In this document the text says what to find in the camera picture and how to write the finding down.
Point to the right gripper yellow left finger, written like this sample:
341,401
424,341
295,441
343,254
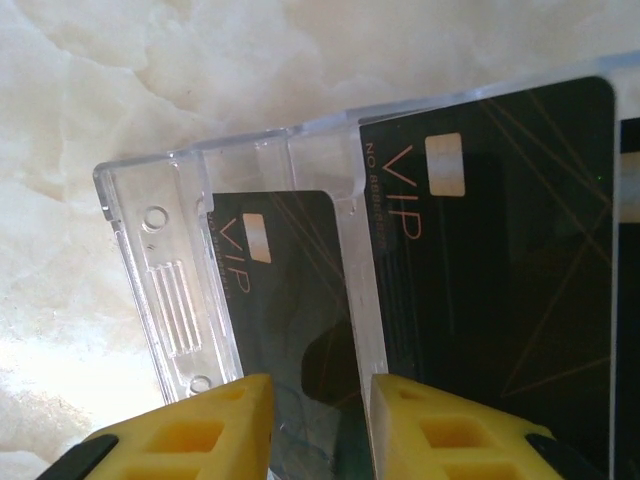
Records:
200,435

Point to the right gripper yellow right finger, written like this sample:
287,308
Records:
450,440

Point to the clear acrylic card display stand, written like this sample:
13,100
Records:
170,250

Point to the black VIP credit card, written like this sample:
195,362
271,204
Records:
300,275
500,250

